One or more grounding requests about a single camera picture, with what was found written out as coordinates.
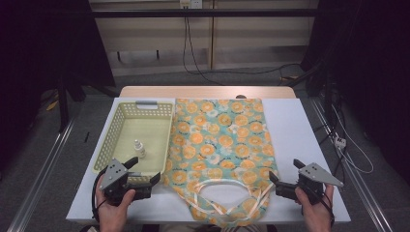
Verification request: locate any right hand-held gripper black cable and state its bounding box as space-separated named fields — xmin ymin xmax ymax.
xmin=301 ymin=189 xmax=337 ymax=227

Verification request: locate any black metal stand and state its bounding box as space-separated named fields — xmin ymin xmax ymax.
xmin=55 ymin=72 xmax=118 ymax=133

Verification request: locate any person's left hand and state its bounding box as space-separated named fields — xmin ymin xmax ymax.
xmin=95 ymin=175 xmax=136 ymax=232

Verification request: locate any orange floral cloth bag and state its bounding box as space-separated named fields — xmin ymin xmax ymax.
xmin=161 ymin=97 xmax=280 ymax=228

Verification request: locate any white floor cable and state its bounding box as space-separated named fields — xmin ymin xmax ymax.
xmin=331 ymin=105 xmax=375 ymax=175

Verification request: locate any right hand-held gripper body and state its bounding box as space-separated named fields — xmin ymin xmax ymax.
xmin=275 ymin=161 xmax=345 ymax=206

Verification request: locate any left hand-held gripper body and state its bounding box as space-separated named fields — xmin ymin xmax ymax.
xmin=98 ymin=158 xmax=154 ymax=207

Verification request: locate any pale yellow plastic basket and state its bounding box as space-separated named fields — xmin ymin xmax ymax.
xmin=92 ymin=101 xmax=176 ymax=186

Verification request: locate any metal floor rail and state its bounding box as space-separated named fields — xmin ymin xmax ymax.
xmin=308 ymin=96 xmax=394 ymax=232
xmin=7 ymin=118 xmax=79 ymax=232

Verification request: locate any person's right hand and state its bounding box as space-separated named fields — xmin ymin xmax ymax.
xmin=294 ymin=183 xmax=336 ymax=232

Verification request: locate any dark curtain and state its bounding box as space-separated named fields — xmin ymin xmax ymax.
xmin=0 ymin=0 xmax=116 ymax=172
xmin=301 ymin=0 xmax=410 ymax=187

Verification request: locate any hand-held gripper black cable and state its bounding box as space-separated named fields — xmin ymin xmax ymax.
xmin=91 ymin=173 xmax=108 ymax=224
xmin=301 ymin=189 xmax=337 ymax=227

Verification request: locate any white wall socket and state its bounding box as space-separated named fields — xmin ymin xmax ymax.
xmin=179 ymin=0 xmax=204 ymax=10

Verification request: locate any small white bottle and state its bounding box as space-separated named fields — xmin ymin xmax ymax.
xmin=133 ymin=138 xmax=147 ymax=160

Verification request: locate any black metal bar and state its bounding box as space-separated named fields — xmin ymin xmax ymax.
xmin=91 ymin=9 xmax=319 ymax=18

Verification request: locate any left hand-held gripper black cable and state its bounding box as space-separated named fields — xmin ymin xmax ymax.
xmin=91 ymin=173 xmax=108 ymax=224

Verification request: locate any black hanging cable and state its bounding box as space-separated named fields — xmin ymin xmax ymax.
xmin=186 ymin=15 xmax=224 ymax=86
xmin=182 ymin=15 xmax=303 ymax=77

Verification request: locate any white power strip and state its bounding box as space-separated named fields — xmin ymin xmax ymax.
xmin=334 ymin=136 xmax=348 ymax=150

